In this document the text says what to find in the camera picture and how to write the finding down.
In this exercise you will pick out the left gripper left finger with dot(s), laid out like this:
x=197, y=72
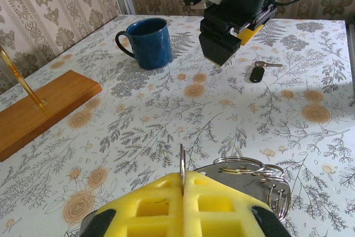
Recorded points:
x=155, y=192

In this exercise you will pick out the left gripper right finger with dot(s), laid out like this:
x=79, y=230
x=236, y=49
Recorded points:
x=216, y=192

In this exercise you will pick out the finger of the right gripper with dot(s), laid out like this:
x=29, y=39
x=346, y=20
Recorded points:
x=249, y=34
x=219, y=47

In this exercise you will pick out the key with black tag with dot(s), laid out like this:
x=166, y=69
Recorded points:
x=256, y=74

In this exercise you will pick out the dark blue mug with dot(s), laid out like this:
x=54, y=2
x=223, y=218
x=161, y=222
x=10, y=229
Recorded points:
x=149, y=45

